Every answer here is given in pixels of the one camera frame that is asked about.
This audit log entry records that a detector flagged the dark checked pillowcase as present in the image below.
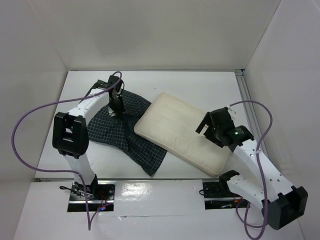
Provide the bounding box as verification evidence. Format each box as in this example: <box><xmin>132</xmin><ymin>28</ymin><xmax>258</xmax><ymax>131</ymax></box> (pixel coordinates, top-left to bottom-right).
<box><xmin>87</xmin><ymin>90</ymin><xmax>167</xmax><ymax>177</ymax></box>

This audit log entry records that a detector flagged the cream pillow with bear print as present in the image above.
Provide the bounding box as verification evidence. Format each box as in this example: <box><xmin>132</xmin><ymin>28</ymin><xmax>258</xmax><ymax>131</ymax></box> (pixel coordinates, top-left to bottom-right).
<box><xmin>133</xmin><ymin>92</ymin><xmax>231</xmax><ymax>177</ymax></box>

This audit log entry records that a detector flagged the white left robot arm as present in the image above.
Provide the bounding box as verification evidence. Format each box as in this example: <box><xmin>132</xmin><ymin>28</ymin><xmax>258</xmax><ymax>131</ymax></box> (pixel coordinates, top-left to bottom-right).
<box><xmin>52</xmin><ymin>73</ymin><xmax>125</xmax><ymax>200</ymax></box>

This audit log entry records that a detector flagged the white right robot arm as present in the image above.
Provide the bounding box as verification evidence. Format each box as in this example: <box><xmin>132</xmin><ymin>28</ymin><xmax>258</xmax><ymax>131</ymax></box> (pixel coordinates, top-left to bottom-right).
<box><xmin>195</xmin><ymin>107</ymin><xmax>308</xmax><ymax>230</ymax></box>

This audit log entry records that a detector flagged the aluminium frame rail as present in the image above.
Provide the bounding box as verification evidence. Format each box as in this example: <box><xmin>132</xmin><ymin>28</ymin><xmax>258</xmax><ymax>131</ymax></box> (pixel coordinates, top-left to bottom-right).
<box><xmin>234</xmin><ymin>69</ymin><xmax>261</xmax><ymax>140</ymax></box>

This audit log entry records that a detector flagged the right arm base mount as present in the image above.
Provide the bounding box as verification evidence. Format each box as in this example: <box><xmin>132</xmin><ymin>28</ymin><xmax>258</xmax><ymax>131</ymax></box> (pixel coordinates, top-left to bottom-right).
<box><xmin>199</xmin><ymin>181</ymin><xmax>248</xmax><ymax>210</ymax></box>

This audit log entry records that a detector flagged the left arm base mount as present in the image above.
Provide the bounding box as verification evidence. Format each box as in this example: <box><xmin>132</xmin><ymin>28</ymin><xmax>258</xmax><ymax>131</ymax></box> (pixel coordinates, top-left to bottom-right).
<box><xmin>59</xmin><ymin>180</ymin><xmax>116</xmax><ymax>213</ymax></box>

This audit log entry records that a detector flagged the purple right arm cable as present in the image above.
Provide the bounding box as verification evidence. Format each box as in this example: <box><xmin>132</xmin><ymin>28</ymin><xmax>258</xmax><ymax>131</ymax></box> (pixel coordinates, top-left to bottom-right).
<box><xmin>228</xmin><ymin>100</ymin><xmax>273</xmax><ymax>240</ymax></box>

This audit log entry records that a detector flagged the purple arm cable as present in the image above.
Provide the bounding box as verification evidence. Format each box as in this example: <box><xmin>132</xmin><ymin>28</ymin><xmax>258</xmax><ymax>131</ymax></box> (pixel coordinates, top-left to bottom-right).
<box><xmin>228</xmin><ymin>100</ymin><xmax>273</xmax><ymax>240</ymax></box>
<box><xmin>11</xmin><ymin>71</ymin><xmax>125</xmax><ymax>231</ymax></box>

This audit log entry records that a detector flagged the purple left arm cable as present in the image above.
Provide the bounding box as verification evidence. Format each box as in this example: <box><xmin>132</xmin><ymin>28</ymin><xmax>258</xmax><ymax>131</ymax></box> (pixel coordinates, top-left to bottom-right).
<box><xmin>11</xmin><ymin>71</ymin><xmax>125</xmax><ymax>231</ymax></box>

